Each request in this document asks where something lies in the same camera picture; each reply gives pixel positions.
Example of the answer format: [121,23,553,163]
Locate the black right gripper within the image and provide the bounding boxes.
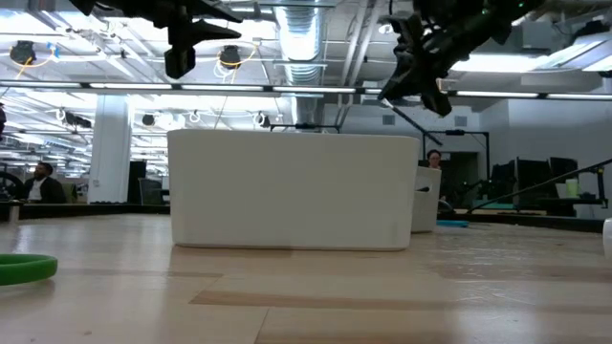
[377,13,479,118]

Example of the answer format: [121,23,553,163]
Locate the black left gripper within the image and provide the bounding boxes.
[157,0,243,47]

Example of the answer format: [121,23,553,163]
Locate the long ceiling light strip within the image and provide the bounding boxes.
[0,80,612,100]

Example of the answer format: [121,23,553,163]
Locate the black distant rig bar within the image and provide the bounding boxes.
[261,114,342,135]

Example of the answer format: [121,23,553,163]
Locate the grey plastic bin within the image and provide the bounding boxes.
[410,165,444,234]

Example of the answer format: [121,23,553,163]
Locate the black monitors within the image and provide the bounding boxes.
[492,156,580,211]

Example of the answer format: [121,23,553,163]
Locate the white plastic bin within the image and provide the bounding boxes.
[166,128,422,252]

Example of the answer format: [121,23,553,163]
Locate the white square column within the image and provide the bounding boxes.
[87,95,133,204]

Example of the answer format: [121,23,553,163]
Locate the black cabinet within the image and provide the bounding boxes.
[126,160,148,205]

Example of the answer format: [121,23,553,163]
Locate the grey office chair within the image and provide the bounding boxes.
[138,177,169,207]

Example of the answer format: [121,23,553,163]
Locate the green plant in white pot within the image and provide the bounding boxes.
[602,217,612,262]

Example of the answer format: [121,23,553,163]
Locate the black ceiling cable reel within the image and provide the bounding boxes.
[9,39,37,66]
[218,44,243,71]

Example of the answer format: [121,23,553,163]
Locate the black gantry frame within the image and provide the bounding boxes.
[421,129,492,168]

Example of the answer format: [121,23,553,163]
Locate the silver ribbed ventilation duct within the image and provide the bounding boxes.
[273,0,332,126]

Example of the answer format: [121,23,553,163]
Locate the thin black slanted cable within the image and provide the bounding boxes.
[467,160,612,214]

